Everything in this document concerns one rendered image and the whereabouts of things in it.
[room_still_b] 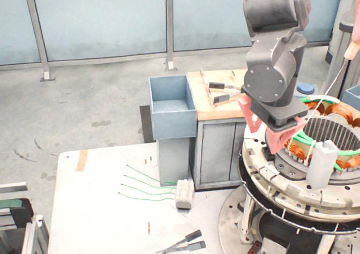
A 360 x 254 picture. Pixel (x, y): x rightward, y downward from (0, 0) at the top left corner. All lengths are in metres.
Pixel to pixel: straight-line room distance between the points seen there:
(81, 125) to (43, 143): 0.28
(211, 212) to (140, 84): 2.06
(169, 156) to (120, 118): 1.66
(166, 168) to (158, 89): 0.22
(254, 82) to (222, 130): 0.47
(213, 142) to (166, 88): 0.21
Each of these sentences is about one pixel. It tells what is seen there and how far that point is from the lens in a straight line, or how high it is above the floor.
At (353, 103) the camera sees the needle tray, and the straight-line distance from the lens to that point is 1.08.
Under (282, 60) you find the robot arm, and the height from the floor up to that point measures 1.37.
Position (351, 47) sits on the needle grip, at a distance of 0.72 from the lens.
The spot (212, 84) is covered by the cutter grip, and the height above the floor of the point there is 1.09.
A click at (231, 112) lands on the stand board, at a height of 1.06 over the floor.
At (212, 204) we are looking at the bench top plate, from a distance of 1.08.
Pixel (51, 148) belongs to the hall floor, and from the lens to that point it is 2.53.
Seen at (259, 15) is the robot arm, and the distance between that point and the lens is 0.55.
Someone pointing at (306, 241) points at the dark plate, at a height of 0.78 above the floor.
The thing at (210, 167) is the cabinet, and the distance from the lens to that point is 1.06.
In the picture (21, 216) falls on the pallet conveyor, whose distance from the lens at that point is 1.21.
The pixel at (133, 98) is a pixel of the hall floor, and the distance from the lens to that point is 2.86.
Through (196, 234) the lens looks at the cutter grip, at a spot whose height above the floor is 0.84.
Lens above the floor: 1.61
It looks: 38 degrees down
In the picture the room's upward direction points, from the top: straight up
